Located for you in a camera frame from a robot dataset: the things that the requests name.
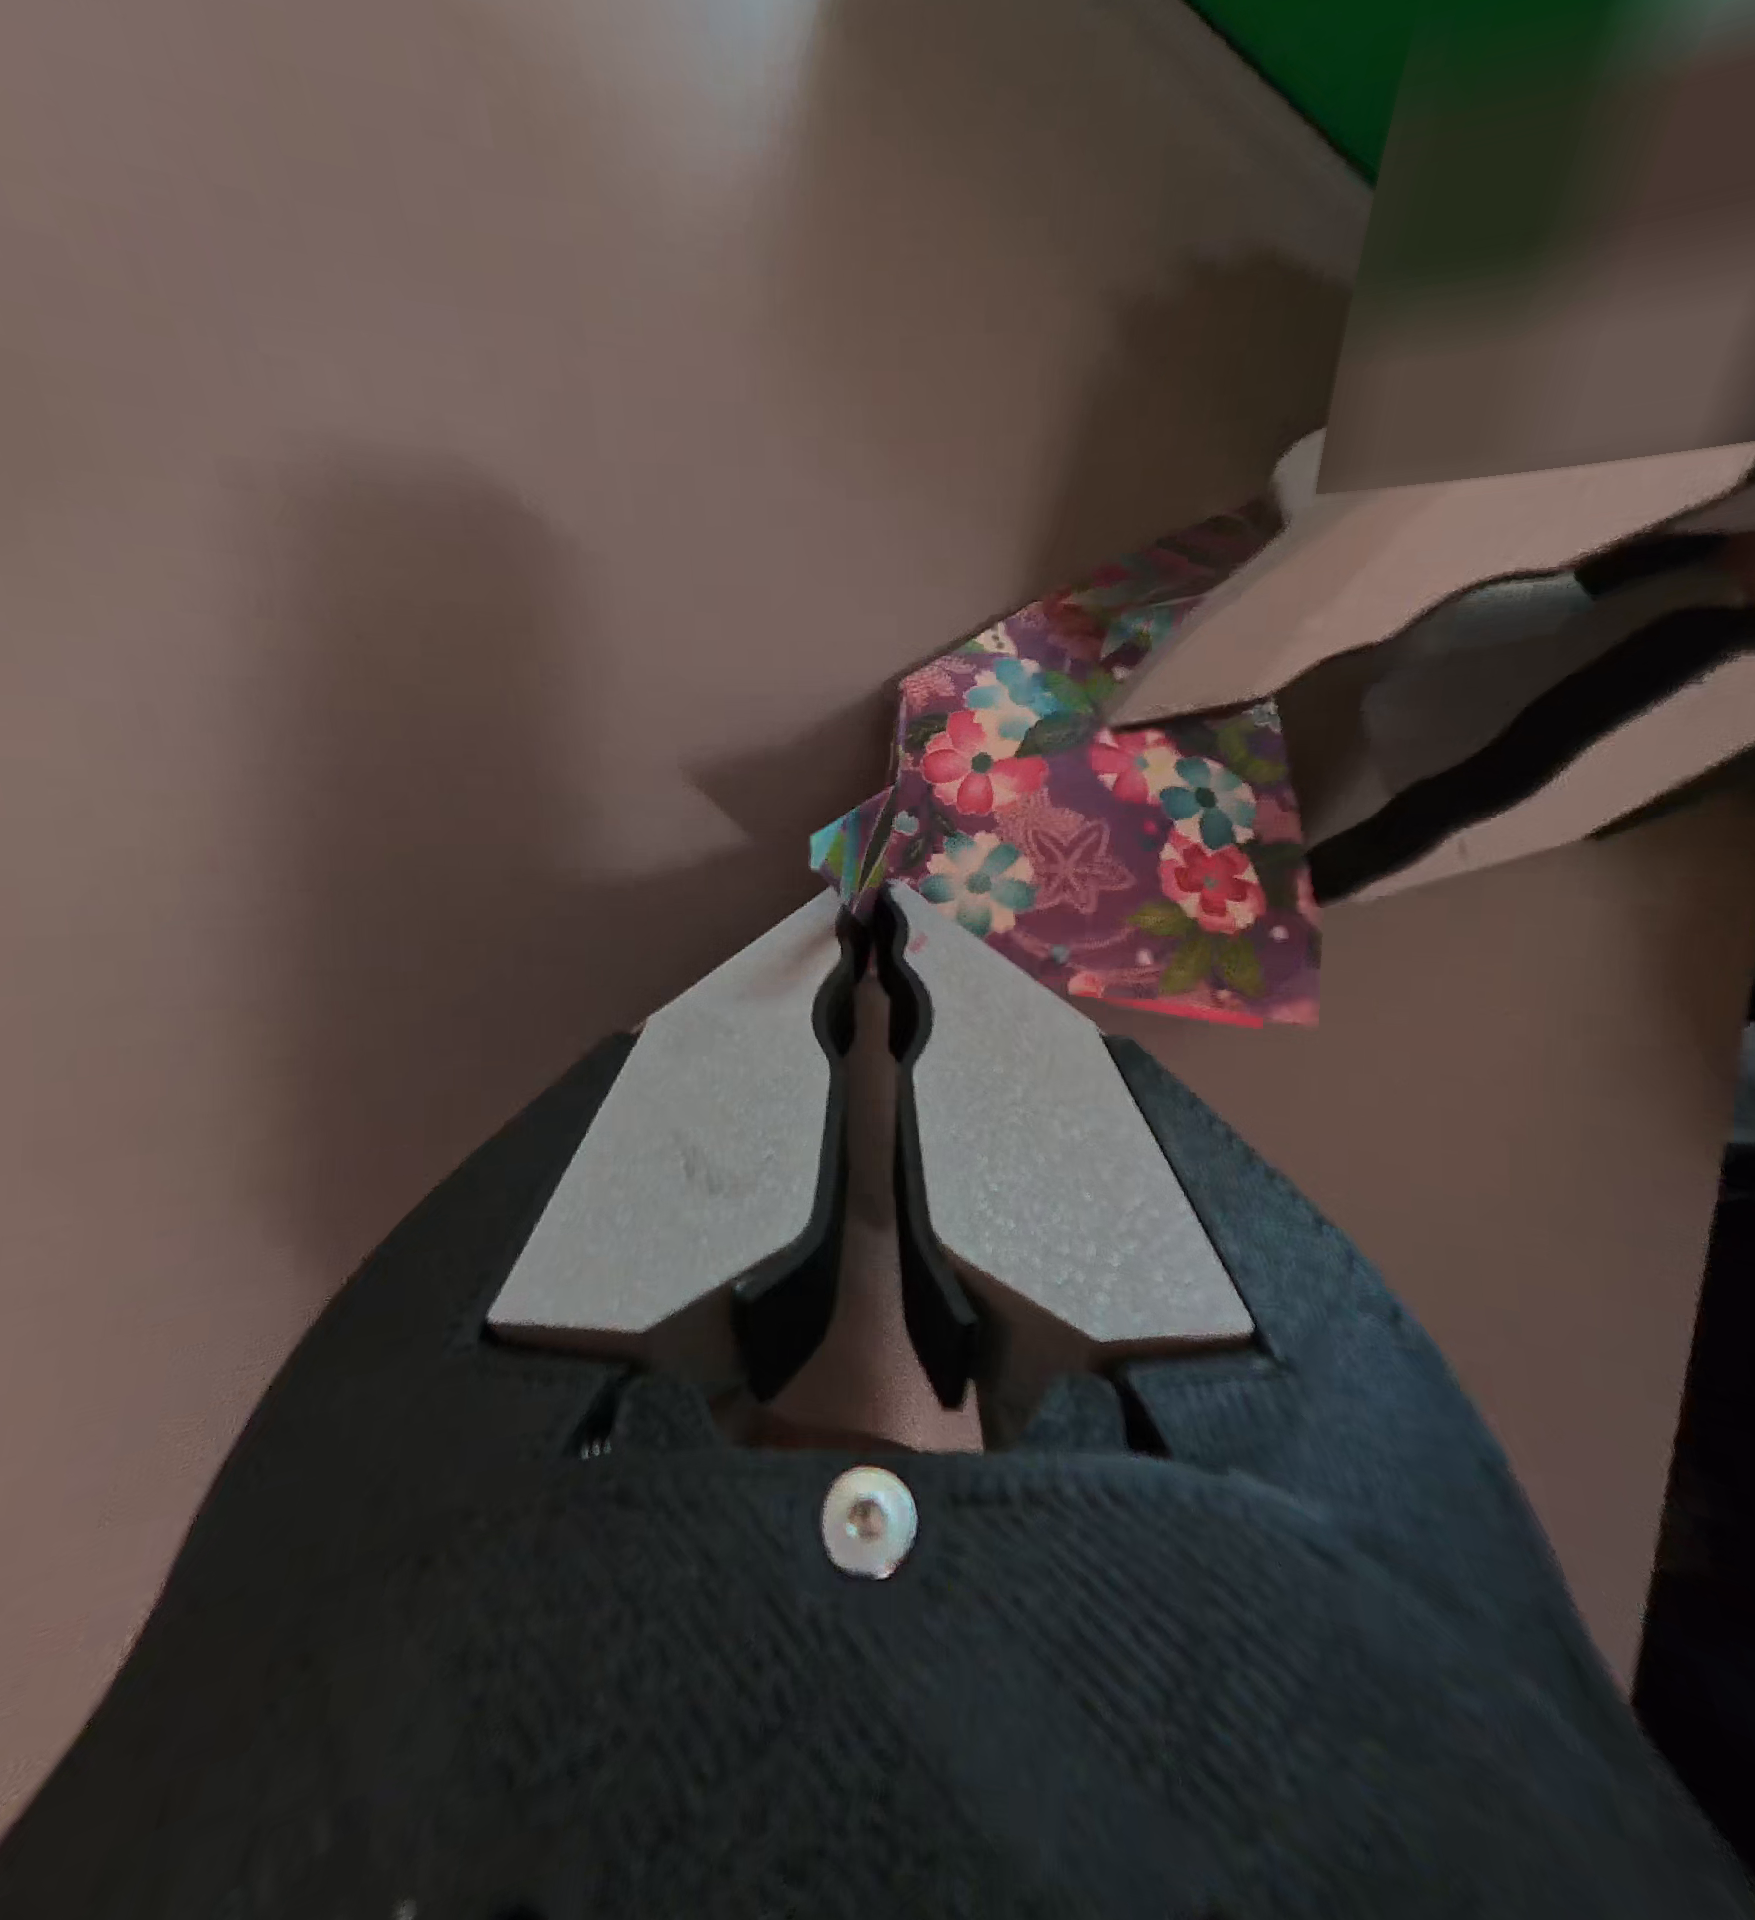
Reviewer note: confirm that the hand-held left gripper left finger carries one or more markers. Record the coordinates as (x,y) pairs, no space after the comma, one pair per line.
(666,1171)

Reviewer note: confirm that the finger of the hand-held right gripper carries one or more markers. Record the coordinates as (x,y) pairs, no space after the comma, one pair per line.
(1416,555)
(1687,751)

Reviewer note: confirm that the floral purple origami paper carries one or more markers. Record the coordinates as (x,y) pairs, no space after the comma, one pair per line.
(1057,840)

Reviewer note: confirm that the green board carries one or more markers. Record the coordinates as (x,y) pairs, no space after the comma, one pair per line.
(1298,61)

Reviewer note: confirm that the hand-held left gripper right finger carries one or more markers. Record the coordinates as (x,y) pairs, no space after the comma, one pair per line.
(1072,1185)

